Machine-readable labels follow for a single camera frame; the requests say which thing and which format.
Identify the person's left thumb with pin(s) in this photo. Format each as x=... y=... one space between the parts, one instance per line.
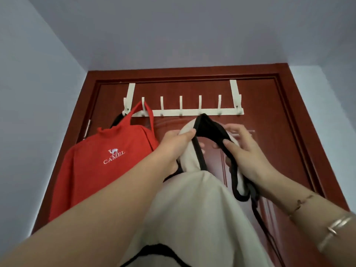
x=186 y=135

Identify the red-brown door frame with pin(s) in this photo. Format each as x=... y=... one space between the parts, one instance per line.
x=303 y=130

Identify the person's right forearm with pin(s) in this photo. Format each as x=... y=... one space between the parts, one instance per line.
x=308 y=216

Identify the metal door hinge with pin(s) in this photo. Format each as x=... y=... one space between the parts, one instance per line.
x=86 y=129

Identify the person's left hand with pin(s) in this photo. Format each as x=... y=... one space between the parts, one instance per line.
x=169 y=148

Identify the person's left forearm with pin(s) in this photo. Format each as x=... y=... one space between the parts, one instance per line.
x=91 y=216

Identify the red backpack with white print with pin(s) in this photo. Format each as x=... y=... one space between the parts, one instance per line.
x=103 y=164

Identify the red-brown wooden door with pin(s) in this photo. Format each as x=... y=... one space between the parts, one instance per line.
x=258 y=113

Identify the person's right hand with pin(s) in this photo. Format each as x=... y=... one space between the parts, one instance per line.
x=247 y=158

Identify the cream garment with black trim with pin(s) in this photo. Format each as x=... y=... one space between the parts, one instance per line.
x=200 y=205

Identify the white over-door hook rack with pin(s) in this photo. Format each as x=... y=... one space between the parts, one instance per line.
x=183 y=109

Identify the person's right thumb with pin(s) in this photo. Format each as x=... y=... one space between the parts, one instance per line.
x=232 y=151

